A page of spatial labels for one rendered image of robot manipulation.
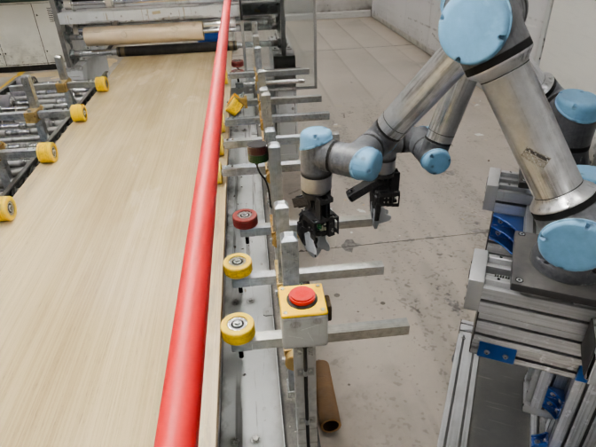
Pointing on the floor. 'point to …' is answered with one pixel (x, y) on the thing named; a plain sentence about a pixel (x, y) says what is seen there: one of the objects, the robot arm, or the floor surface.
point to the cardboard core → (326, 398)
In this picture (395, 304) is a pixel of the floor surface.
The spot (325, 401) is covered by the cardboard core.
